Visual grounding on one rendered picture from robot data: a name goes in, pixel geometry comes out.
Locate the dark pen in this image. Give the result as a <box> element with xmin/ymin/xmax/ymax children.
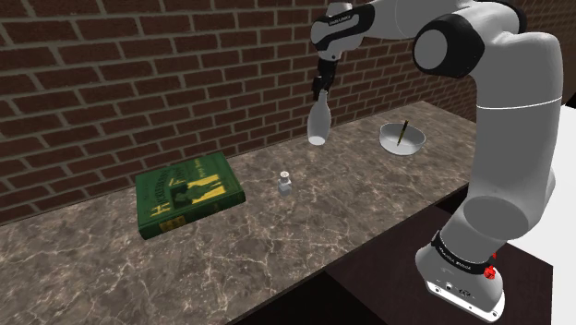
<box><xmin>396</xmin><ymin>119</ymin><xmax>410</xmax><ymax>147</ymax></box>

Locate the small grey shaker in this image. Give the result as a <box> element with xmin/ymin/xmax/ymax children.
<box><xmin>277</xmin><ymin>171</ymin><xmax>293</xmax><ymax>198</ymax></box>

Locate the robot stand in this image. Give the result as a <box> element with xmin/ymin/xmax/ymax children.
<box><xmin>324</xmin><ymin>199</ymin><xmax>554</xmax><ymax>325</ymax></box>

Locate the white bowl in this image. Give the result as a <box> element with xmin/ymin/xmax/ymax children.
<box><xmin>378</xmin><ymin>123</ymin><xmax>426</xmax><ymax>157</ymax></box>

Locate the green book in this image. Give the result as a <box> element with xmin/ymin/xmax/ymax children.
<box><xmin>135</xmin><ymin>151</ymin><xmax>246</xmax><ymax>241</ymax></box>

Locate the white bottle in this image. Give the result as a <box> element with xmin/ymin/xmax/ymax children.
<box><xmin>306</xmin><ymin>89</ymin><xmax>332</xmax><ymax>147</ymax></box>

